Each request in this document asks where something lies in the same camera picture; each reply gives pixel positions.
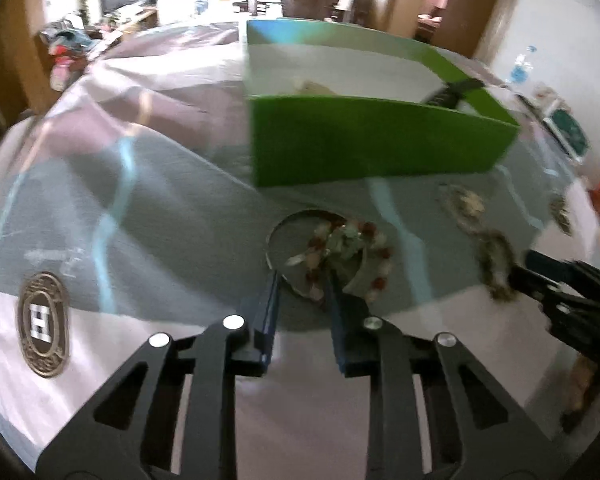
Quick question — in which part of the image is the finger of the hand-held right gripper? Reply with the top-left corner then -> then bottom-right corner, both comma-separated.
524,250 -> 600,291
509,266 -> 581,311

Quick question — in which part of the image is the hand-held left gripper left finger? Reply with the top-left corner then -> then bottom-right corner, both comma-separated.
35,269 -> 282,480

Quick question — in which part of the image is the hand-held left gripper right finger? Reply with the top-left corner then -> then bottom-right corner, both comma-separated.
326,270 -> 567,480

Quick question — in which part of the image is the dark brown bead bracelet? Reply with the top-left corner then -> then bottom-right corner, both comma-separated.
474,229 -> 518,303

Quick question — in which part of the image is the red and white bead bracelet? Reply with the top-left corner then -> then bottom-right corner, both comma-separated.
286,217 -> 396,303

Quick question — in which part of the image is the silver metal bangle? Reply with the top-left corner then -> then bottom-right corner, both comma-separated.
266,208 -> 368,302

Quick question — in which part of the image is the green stone pendant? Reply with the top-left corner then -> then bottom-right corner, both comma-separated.
326,224 -> 365,260

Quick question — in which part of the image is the green cardboard box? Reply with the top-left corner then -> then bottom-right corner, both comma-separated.
245,18 -> 522,190

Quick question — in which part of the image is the person's right forearm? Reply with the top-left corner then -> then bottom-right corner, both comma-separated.
562,355 -> 600,433

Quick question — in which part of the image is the green and white carton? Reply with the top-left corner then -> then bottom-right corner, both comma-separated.
541,102 -> 592,162

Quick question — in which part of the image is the grey and white tablecloth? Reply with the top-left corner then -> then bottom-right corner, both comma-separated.
0,21 -> 600,476

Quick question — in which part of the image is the clear plastic water bottle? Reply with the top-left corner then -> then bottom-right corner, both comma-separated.
509,46 -> 539,85

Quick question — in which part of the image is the wooden television cabinet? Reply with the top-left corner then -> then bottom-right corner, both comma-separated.
87,4 -> 160,43

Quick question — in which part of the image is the pile of colourful clothes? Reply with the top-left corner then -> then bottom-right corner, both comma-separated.
39,16 -> 108,92

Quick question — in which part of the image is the small brown bead bracelet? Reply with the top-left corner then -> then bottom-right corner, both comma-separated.
549,194 -> 574,235

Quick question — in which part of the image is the brown and cream bead bracelet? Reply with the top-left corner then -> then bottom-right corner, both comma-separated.
437,183 -> 487,233

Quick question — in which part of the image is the black band bracelet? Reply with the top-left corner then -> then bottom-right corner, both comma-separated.
422,78 -> 487,109

